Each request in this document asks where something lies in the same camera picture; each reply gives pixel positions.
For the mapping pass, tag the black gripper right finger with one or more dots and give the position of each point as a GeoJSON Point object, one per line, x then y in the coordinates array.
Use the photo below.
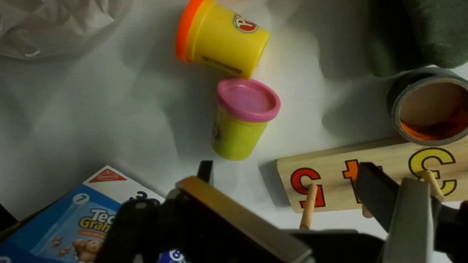
{"type": "Point", "coordinates": [410, 223]}

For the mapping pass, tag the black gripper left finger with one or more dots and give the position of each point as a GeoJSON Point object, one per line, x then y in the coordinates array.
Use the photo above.
{"type": "Point", "coordinates": [129, 228]}

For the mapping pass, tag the yellow container pink lid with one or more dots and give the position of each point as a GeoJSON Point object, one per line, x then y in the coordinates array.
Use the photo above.
{"type": "Point", "coordinates": [243, 117]}

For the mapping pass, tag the yellow container orange lid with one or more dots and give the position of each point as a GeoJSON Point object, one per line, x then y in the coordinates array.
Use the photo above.
{"type": "Point", "coordinates": [224, 38]}

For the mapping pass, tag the small blue object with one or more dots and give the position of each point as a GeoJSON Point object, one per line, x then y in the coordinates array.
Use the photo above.
{"type": "Point", "coordinates": [172, 256]}

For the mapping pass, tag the blue cardboard snack box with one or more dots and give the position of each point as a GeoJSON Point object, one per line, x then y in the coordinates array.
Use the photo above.
{"type": "Point", "coordinates": [63, 228]}

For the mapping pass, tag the round white table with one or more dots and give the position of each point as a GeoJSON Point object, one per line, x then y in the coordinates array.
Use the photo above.
{"type": "Point", "coordinates": [122, 121]}

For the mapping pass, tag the dark tape roll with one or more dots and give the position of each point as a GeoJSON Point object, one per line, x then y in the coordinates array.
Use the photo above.
{"type": "Point", "coordinates": [425, 73]}

